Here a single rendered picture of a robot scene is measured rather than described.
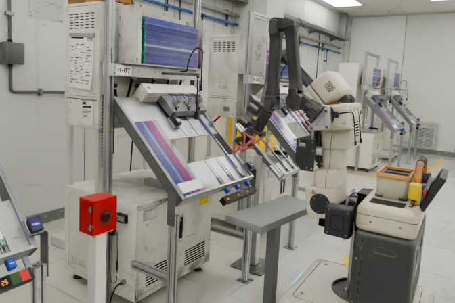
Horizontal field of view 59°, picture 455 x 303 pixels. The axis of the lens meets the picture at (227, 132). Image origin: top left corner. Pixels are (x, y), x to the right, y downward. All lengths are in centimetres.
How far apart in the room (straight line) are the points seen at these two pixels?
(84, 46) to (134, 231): 109
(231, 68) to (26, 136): 181
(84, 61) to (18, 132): 136
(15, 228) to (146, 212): 92
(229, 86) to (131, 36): 139
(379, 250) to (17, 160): 285
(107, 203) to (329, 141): 109
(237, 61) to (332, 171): 173
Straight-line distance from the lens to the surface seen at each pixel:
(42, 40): 377
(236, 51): 352
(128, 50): 238
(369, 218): 189
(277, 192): 367
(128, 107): 232
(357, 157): 678
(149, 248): 242
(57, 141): 387
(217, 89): 361
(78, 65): 254
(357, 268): 197
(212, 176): 231
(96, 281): 198
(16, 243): 155
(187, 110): 252
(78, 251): 276
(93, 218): 183
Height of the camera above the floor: 130
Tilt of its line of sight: 7 degrees down
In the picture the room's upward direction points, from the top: 3 degrees clockwise
